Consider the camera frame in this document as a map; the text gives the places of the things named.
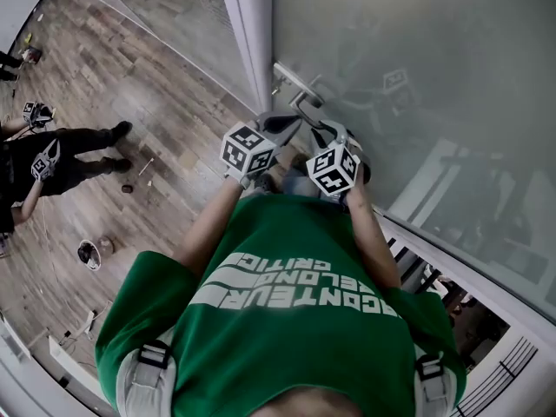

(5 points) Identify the silver door handle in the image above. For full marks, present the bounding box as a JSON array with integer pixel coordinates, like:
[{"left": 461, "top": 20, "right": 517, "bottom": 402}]
[{"left": 272, "top": 61, "right": 328, "bottom": 129}]

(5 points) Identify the grey wrist band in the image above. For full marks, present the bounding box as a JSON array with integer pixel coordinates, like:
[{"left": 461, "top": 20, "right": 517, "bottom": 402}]
[{"left": 223, "top": 168, "right": 256, "bottom": 191}]

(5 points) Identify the glass partition with blinds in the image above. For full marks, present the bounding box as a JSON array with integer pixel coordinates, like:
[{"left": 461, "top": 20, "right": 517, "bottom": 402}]
[{"left": 60, "top": 0, "right": 270, "bottom": 113}]

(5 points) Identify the white bucket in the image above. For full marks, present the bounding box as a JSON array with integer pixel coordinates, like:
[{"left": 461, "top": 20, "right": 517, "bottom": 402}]
[{"left": 76, "top": 235, "right": 116, "bottom": 272}]

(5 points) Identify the grey shoulder strap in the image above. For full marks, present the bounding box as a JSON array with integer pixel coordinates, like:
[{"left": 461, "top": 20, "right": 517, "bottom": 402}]
[
  {"left": 411, "top": 348, "right": 458, "bottom": 417},
  {"left": 115, "top": 339, "right": 175, "bottom": 417}
]

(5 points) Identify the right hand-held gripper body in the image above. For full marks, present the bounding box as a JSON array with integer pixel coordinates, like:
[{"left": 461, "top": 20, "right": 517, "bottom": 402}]
[{"left": 306, "top": 135, "right": 371, "bottom": 203}]

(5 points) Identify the person's right forearm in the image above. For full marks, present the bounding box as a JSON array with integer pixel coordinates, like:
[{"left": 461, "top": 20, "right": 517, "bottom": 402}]
[{"left": 346, "top": 183, "right": 403, "bottom": 289}]

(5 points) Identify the person's left forearm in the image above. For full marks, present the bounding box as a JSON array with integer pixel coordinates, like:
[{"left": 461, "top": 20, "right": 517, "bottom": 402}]
[{"left": 172, "top": 179, "right": 245, "bottom": 274}]

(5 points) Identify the person's right leg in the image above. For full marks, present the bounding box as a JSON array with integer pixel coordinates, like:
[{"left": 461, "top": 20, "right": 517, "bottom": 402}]
[{"left": 281, "top": 166, "right": 321, "bottom": 199}]

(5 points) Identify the white desk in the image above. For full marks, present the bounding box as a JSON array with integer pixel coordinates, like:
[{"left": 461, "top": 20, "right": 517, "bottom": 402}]
[{"left": 0, "top": 308, "right": 115, "bottom": 417}]

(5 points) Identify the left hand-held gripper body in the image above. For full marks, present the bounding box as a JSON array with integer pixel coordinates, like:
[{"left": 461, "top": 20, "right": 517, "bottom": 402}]
[{"left": 221, "top": 114, "right": 282, "bottom": 178}]

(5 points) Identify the green printed t-shirt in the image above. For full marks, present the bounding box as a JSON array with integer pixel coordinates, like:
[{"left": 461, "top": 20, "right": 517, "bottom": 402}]
[{"left": 94, "top": 193, "right": 469, "bottom": 417}]

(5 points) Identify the frosted glass door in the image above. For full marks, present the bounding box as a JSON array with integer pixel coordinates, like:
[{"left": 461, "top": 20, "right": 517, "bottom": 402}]
[{"left": 268, "top": 0, "right": 556, "bottom": 326}]

